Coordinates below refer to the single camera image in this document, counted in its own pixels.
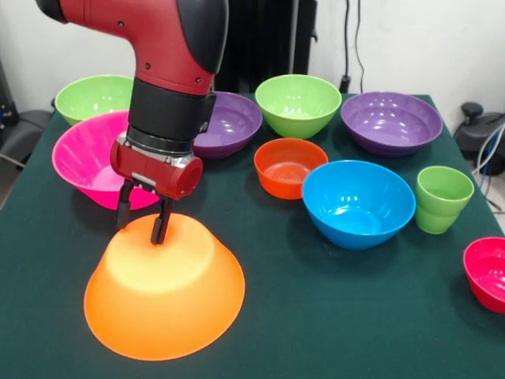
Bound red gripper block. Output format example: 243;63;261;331
109;133;204;246

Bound large pink plastic bowl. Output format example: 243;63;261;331
51;110;161;212

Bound large orange plastic bowl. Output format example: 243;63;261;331
84;213;246;362

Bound green plastic bowl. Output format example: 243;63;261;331
254;73;342;140
54;74;136;126

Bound purple plastic bowl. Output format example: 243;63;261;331
192;91;264;159
340;91;444;157

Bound blue plastic bowl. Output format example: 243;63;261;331
301;159;417;251

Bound small orange-red plastic bowl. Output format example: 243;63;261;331
253;137;329;201

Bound dark green tablecloth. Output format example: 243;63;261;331
0;92;505;379

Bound green plastic cup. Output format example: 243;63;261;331
414;166;475;235

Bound small red-pink plastic bowl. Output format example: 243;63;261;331
462;236;505;315

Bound black pedestal column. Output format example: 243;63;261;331
215;0;319;94

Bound black hanging cable with plug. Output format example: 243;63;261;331
339;0;366;95

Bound floor cable bundle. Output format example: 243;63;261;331
471;126;505;214

